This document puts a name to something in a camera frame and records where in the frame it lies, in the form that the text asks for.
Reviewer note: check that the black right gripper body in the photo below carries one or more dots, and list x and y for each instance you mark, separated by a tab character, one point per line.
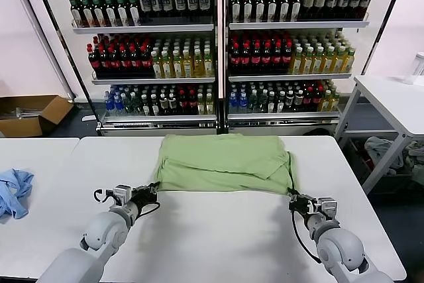
303	206

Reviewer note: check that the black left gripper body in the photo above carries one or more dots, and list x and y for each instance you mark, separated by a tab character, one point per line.
144	197

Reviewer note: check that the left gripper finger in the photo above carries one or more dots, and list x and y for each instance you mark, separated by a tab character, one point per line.
154	186
155	193

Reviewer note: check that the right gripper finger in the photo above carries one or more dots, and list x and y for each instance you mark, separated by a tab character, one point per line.
292	193
293	201

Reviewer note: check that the light green t-shirt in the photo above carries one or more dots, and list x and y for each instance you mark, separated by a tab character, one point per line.
225	163

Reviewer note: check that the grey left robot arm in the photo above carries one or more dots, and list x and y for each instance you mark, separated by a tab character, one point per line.
102	233

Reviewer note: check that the green cap tea bottle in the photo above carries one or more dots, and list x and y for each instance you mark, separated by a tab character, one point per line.
123	13
260	8
77	14
100	13
271	104
88	14
236	8
280	104
296	7
248	8
111	13
134	12
272	8
145	105
154	105
284	8

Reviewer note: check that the clear green water bottle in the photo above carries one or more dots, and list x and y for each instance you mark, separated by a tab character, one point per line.
136	105
253	102
127	105
262	102

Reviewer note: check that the blue label water bottle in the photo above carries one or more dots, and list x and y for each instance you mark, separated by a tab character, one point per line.
233	102
118	105
109	105
243	102

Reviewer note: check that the red cap cola bottle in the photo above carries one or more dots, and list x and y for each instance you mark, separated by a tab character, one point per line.
317	97
136	62
256	59
266	59
126	62
287	58
245	59
277	58
146	61
105	62
235	59
308	97
182	102
95	62
192	102
116	62

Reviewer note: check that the dark laundry crate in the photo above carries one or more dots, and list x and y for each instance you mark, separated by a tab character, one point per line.
391	183

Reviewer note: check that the white flat floor piece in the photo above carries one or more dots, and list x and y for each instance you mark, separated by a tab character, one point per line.
88	118

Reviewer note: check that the yellow drink bottle green cap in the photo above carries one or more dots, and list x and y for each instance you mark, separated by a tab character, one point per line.
334	101
167	67
328	63
187	67
326	102
297	64
208	66
157	67
209	104
198	67
338	63
307	64
348	62
201	104
318	64
178	67

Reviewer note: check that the grey cloth pile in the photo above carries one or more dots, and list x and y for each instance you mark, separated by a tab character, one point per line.
381	150

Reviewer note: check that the pale green cloth pile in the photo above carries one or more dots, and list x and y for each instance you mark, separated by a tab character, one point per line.
415	160

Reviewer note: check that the open cardboard box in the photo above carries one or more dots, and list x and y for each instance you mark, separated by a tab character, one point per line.
53	110

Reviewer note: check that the crumpled blue cloth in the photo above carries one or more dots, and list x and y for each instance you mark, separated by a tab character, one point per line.
15	193

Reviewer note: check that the white side table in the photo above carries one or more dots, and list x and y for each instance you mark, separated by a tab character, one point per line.
391	97

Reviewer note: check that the metal rods bundle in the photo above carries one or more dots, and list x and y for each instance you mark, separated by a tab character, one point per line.
23	113

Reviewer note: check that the grey beverage display shelf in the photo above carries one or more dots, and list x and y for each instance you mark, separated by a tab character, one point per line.
142	28
298	24

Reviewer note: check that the clear plastic jar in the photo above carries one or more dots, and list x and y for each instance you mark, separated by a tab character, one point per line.
414	67

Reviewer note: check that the dark tea bottle beige label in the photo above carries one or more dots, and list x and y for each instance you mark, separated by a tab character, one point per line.
308	0
320	0

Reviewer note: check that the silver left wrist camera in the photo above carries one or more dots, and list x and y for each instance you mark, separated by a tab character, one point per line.
122	193

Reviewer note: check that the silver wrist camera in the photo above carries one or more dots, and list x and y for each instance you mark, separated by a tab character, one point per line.
326	208
122	193

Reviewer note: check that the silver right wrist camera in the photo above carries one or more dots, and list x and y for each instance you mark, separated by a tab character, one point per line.
326	208

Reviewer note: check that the black slanted frame strip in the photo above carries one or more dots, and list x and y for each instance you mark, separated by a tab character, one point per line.
385	18
65	44

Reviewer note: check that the grey slanted wall strip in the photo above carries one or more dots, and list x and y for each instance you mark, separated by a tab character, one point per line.
41	31

